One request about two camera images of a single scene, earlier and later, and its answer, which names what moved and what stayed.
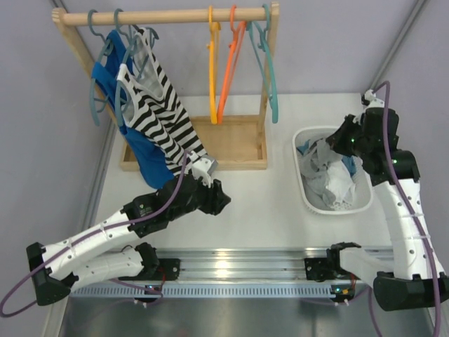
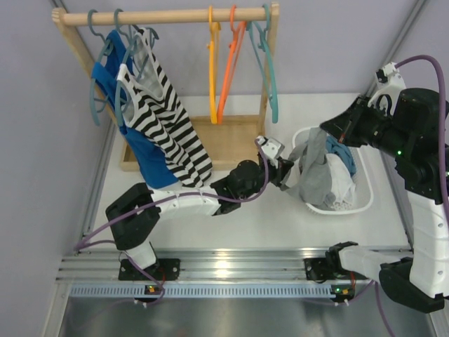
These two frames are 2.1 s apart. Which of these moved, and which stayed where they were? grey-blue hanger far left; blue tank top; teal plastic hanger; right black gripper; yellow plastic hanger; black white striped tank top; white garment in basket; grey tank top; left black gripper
Moved: left black gripper; grey tank top; right black gripper
Stayed: teal plastic hanger; blue tank top; yellow plastic hanger; black white striped tank top; white garment in basket; grey-blue hanger far left
